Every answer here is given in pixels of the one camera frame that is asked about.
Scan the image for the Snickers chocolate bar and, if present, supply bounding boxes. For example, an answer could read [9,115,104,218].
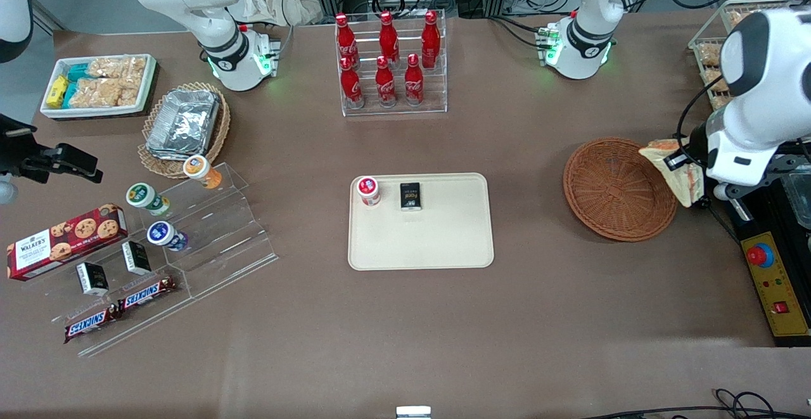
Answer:
[117,275,179,313]
[63,305,122,344]

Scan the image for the black floor cable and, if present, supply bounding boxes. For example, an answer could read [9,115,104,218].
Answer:
[583,389,811,419]

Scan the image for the light woven wicker basket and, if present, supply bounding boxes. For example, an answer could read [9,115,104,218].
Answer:
[137,82,231,180]

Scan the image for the clear acrylic stepped stand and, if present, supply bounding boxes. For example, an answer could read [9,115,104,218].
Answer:
[25,162,280,358]

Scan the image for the white rectangular snack tray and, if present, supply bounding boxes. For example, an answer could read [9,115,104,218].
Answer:
[39,54,158,120]

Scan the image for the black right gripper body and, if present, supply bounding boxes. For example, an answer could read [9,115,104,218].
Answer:
[0,113,49,176]

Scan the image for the orange lid yogurt cup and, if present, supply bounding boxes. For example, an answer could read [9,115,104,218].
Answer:
[183,155,224,191]

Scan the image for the grey left wrist camera bar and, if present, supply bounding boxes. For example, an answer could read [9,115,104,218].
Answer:
[714,153,803,202]

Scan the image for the red Walkers cookie box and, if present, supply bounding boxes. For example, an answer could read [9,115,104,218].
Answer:
[6,203,129,282]

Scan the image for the black equipment cart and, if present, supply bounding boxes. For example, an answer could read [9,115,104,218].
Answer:
[710,143,811,348]

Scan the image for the aluminium foil tray stack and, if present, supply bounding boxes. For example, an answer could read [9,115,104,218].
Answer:
[146,88,222,160]

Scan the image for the white wire snack rack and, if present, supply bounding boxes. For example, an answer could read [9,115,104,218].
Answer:
[688,0,796,113]

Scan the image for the red lid yogurt cup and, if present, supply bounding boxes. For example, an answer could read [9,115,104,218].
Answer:
[357,176,382,208]

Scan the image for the triangular sandwich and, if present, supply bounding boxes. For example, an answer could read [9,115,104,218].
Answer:
[639,139,706,209]

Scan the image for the yellow emergency stop control box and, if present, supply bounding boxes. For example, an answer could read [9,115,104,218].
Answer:
[739,231,811,338]

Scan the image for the clear bagged rice crackers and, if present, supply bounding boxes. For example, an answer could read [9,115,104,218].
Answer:
[68,78,141,108]
[88,56,148,81]

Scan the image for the beige plastic serving tray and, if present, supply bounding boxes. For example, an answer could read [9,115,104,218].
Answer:
[347,172,495,272]

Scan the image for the yellow snack packet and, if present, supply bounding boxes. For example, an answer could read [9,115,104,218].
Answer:
[46,75,70,108]

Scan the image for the clear plastic container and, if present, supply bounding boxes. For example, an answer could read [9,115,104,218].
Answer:
[782,172,811,230]

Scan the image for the brown round wicker basket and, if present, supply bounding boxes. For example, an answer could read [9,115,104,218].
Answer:
[563,138,679,243]

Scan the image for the clear acrylic bottle rack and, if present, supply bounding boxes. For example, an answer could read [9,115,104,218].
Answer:
[335,10,449,117]

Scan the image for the green lid yogurt cup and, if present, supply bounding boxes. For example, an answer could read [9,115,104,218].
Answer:
[125,183,171,217]

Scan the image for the small black snack box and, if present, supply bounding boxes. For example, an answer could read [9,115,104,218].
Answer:
[400,182,423,212]
[76,262,110,297]
[122,240,153,276]

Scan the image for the blue lid yogurt cup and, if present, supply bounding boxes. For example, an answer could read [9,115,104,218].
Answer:
[147,221,189,253]

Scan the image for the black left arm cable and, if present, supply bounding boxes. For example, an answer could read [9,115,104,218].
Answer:
[676,75,724,155]

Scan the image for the red Coca-Cola bottle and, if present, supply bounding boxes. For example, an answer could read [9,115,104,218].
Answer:
[335,13,359,66]
[340,56,366,110]
[421,10,442,69]
[404,54,425,106]
[375,56,398,108]
[379,11,400,66]

